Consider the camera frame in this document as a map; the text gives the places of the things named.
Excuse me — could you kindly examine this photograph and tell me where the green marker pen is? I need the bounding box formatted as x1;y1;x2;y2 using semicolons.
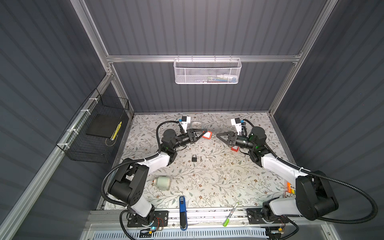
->
223;202;240;227

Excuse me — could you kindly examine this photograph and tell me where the highlighter pack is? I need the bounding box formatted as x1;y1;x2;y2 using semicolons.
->
287;182;296;195

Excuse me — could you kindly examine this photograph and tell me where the blue utility knife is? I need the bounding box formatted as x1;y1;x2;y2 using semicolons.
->
179;196;188;231

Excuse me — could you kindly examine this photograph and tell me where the white wire basket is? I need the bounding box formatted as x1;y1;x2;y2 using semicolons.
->
173;57;242;85

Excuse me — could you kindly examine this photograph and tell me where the black pad in basket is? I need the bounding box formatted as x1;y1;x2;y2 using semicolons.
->
86;114;120;138

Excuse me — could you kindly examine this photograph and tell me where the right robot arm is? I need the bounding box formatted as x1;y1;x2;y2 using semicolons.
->
217;127;339;223

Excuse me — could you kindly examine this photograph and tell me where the pale green cup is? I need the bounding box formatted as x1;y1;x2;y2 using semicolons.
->
153;176;172;191

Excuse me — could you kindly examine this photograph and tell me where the yellow brush in basket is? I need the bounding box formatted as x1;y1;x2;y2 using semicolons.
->
110;122;122;141

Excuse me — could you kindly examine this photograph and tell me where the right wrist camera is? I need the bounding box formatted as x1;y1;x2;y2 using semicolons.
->
231;118;244;135

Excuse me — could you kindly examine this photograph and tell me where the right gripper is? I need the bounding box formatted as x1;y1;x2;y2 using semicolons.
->
216;133;255;152

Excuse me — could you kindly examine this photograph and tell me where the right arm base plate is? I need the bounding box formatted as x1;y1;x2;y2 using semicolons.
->
246;208;289;225

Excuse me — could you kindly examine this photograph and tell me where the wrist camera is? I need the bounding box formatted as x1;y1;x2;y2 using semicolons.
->
231;118;244;135
179;116;191;132

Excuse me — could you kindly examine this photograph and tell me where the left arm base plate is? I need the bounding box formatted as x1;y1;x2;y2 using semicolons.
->
127;211;169;228

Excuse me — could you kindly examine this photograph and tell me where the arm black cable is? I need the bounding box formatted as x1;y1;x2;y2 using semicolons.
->
100;120;184;240
243;119;379;225

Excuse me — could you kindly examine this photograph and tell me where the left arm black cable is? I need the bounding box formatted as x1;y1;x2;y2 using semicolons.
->
100;120;184;240

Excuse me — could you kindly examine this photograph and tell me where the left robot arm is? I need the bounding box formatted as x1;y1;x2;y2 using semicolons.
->
101;129;208;219

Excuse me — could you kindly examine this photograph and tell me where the red padlock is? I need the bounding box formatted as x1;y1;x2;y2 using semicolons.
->
231;146;239;152
203;131;213;140

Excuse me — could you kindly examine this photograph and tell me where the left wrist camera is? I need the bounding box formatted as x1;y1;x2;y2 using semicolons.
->
179;116;191;132

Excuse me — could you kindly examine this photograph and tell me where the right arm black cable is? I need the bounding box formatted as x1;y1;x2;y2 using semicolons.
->
243;119;379;225

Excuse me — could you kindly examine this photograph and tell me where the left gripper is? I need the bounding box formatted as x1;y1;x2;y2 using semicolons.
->
171;129;206;152

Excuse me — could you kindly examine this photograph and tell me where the white vent strip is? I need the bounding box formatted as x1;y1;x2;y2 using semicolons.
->
92;228;268;240

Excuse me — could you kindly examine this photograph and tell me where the black wire basket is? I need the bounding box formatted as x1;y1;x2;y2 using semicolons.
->
57;90;130;164

